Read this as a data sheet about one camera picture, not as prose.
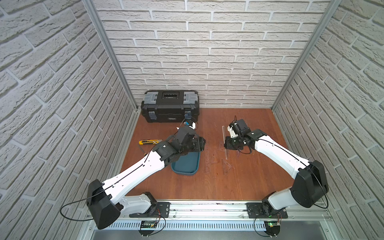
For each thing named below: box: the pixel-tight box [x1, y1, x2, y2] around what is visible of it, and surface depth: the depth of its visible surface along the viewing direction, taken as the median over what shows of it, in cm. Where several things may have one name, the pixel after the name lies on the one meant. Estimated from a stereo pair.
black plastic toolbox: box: [140, 90, 200, 123], surface depth 102 cm
